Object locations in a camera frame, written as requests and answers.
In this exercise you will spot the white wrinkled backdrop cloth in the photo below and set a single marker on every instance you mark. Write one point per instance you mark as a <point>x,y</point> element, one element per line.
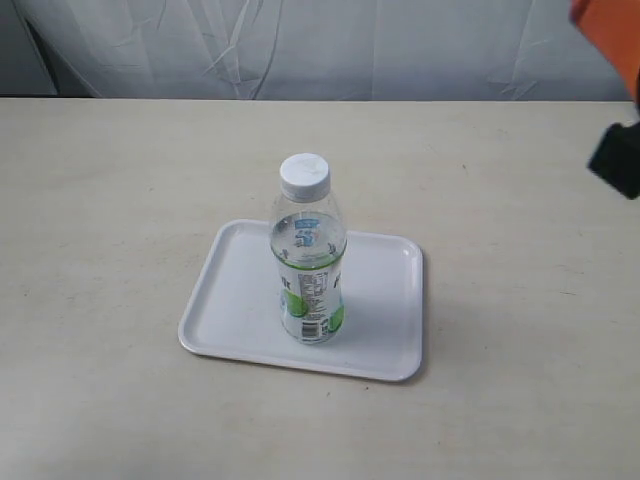
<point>301,50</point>

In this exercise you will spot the white rectangular plastic tray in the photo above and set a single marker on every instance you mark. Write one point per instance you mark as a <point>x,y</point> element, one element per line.
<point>234,311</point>

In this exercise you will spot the clear plastic bottle white cap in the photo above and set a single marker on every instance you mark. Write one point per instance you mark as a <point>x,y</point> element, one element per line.
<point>308,240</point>

